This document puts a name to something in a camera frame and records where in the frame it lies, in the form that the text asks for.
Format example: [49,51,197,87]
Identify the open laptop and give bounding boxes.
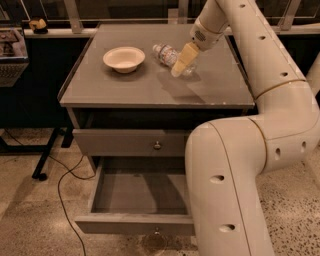
[0,25,29,87]

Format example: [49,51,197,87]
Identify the grey drawer cabinet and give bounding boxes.
[57,22,256,178]

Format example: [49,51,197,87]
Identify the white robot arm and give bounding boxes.
[171,0,320,256]

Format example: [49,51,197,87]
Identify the white paper bowl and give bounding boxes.
[103,47,145,74]

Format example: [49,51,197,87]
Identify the black floor cable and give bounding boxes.
[3,128,97,256]

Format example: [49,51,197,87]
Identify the grey open middle drawer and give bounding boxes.
[75,157,194,236]

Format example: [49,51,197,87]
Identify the yellow black small object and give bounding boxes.
[29,17,48,34]

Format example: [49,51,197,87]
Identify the round middle drawer knob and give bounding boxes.
[154,227,161,235]

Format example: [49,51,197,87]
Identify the black desk frame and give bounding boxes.
[0,128,73,181]

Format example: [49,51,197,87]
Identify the round top drawer knob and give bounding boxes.
[153,141,162,150]

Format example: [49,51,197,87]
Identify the round drawer knob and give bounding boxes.
[154,227,161,235]
[153,141,162,150]

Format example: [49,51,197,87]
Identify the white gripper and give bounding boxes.
[171,19,224,77]

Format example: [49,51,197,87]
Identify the clear plastic water bottle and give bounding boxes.
[152,43,196,77]

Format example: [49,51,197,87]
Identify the grey top drawer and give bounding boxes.
[73,129,188,157]

